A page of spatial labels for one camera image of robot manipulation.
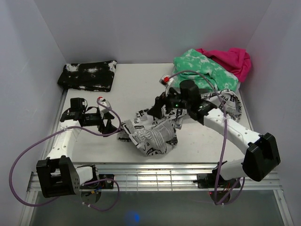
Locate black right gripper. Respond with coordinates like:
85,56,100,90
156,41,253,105
147,85,190,119

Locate newspaper print trousers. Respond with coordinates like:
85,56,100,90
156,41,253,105
117,89,243,156

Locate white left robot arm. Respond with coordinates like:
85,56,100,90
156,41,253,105
36,97,119,198

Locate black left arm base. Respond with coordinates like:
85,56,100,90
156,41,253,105
80,174,115,190

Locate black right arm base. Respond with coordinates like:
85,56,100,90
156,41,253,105
193,173,237,198

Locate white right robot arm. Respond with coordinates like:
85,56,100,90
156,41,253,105
148,76,281,187

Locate folded black white trousers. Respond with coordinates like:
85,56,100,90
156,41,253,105
57,60,117,92

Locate green white tie-dye trousers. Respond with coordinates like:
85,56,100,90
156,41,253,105
173,49,238,91

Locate pink trousers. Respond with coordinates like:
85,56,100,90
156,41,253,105
196,48,252,82

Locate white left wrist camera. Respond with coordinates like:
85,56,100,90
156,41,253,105
96,97,111,117

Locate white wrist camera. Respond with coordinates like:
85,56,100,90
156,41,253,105
159,75,174,96
96,97,111,117

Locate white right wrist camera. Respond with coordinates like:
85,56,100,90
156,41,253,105
159,75,174,96

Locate aluminium rail frame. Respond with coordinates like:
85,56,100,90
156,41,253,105
26,89,294,226

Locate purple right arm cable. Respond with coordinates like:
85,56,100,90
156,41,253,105
168,70,245,206

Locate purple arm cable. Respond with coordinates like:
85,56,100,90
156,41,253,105
8,98,123,212
168,70,245,206

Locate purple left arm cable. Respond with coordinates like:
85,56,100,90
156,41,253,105
8,98,123,212

